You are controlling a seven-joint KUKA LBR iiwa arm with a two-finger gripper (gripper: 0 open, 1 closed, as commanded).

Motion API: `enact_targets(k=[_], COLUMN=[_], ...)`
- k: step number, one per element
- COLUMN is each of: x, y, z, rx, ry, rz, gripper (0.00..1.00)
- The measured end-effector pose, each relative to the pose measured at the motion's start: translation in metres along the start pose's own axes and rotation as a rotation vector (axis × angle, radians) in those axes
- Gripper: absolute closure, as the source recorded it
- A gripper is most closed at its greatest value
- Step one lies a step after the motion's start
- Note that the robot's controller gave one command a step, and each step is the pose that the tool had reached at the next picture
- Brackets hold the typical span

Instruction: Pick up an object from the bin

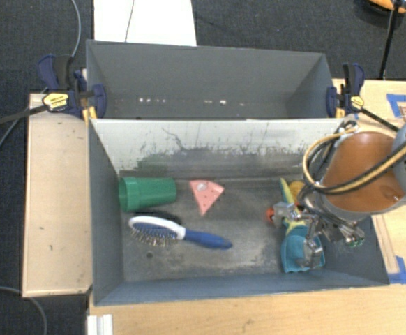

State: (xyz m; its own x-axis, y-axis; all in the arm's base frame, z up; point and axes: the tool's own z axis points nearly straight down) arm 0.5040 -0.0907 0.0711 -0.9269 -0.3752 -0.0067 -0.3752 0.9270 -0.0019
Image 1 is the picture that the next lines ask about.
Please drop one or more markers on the teal and yellow cloth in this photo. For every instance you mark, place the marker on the teal and yellow cloth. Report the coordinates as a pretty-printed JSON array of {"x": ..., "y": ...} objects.
[{"x": 292, "y": 250}]

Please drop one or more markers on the green plastic cup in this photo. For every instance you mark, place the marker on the green plastic cup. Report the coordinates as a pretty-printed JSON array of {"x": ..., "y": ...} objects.
[{"x": 147, "y": 193}]

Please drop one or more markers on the grey metal bin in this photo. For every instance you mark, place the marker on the grey metal bin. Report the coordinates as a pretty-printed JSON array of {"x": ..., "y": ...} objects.
[{"x": 203, "y": 82}]

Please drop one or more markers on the yellow round toy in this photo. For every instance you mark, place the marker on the yellow round toy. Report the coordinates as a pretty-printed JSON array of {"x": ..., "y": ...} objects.
[{"x": 296, "y": 188}]

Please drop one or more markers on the pink wedge toy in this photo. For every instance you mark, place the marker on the pink wedge toy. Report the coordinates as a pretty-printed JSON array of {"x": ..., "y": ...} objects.
[{"x": 204, "y": 195}]

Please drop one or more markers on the small orange ball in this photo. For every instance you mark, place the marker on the small orange ball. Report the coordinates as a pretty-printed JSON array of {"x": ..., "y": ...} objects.
[{"x": 269, "y": 214}]

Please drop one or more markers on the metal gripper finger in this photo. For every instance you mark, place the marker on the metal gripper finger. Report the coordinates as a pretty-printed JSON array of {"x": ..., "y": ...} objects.
[
  {"x": 313, "y": 253},
  {"x": 284, "y": 212}
]

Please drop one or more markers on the pale wood board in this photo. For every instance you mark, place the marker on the pale wood board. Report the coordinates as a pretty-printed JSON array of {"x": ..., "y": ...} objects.
[{"x": 58, "y": 201}]

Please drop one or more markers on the blue and white hairbrush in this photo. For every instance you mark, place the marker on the blue and white hairbrush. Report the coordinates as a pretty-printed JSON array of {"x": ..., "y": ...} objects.
[{"x": 161, "y": 230}]

